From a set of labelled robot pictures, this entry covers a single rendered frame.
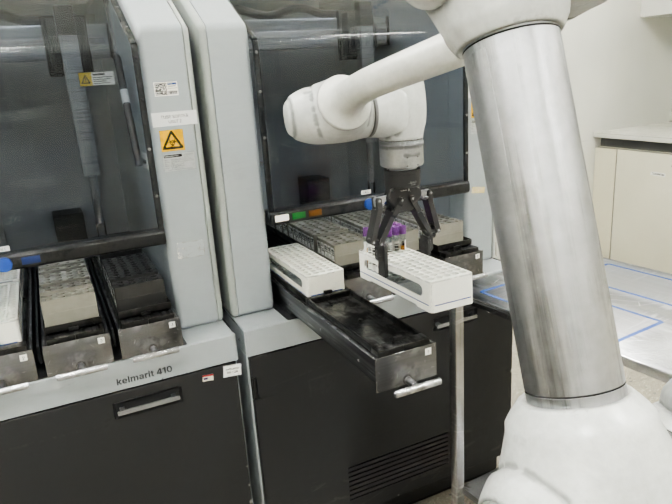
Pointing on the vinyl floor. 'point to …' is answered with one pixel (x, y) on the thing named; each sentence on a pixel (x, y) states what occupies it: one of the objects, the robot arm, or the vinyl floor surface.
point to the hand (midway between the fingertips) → (404, 261)
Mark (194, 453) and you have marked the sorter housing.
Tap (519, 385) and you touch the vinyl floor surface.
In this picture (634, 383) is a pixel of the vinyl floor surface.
